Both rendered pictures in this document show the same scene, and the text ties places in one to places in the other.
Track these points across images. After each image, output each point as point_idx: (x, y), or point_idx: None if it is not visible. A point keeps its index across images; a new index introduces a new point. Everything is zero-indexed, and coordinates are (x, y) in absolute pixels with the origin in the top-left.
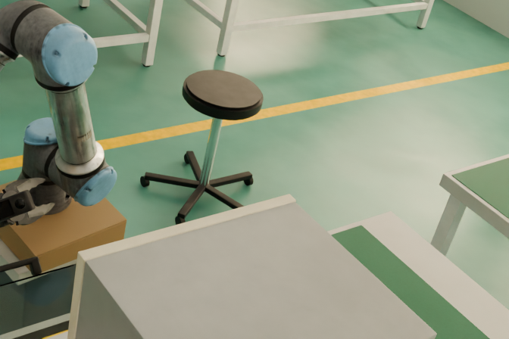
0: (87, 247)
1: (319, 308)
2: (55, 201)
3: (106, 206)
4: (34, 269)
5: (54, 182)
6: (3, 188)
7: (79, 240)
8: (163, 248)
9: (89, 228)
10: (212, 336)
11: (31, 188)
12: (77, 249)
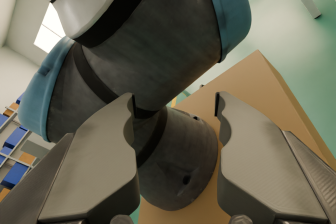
0: (301, 110)
1: None
2: (198, 135)
3: (225, 77)
4: None
5: (159, 102)
6: (144, 220)
7: (295, 109)
8: None
9: (268, 92)
10: None
11: (122, 131)
12: (308, 124)
